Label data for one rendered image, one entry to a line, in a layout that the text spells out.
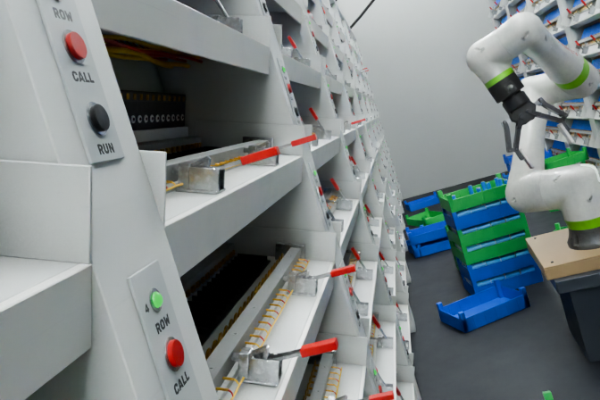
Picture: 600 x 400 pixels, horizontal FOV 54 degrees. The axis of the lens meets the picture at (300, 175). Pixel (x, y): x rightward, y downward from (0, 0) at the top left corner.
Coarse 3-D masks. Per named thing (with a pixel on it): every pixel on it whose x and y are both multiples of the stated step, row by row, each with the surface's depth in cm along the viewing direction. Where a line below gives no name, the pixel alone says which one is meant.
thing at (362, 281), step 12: (348, 252) 168; (360, 252) 168; (372, 252) 169; (348, 264) 160; (360, 264) 165; (372, 264) 166; (348, 276) 153; (360, 276) 151; (372, 276) 154; (360, 288) 143; (372, 288) 143; (360, 300) 134; (372, 300) 135; (360, 312) 125
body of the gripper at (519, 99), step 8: (512, 96) 174; (520, 96) 173; (528, 96) 175; (504, 104) 176; (512, 104) 174; (520, 104) 173; (528, 104) 175; (512, 112) 176; (520, 112) 176; (512, 120) 176; (528, 120) 175
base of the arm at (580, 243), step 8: (576, 232) 180; (584, 232) 178; (592, 232) 177; (568, 240) 185; (576, 240) 182; (584, 240) 179; (592, 240) 177; (576, 248) 181; (584, 248) 178; (592, 248) 177
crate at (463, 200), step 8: (496, 176) 270; (480, 184) 272; (504, 184) 252; (440, 192) 271; (456, 192) 272; (464, 192) 272; (480, 192) 252; (488, 192) 252; (496, 192) 252; (504, 192) 252; (440, 200) 270; (448, 200) 253; (456, 200) 253; (464, 200) 253; (472, 200) 253; (480, 200) 253; (488, 200) 253; (448, 208) 257; (456, 208) 253; (464, 208) 253
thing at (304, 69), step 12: (276, 24) 106; (276, 36) 106; (288, 36) 148; (288, 48) 121; (288, 60) 115; (300, 60) 148; (312, 60) 166; (288, 72) 116; (300, 72) 130; (312, 72) 149; (312, 84) 150
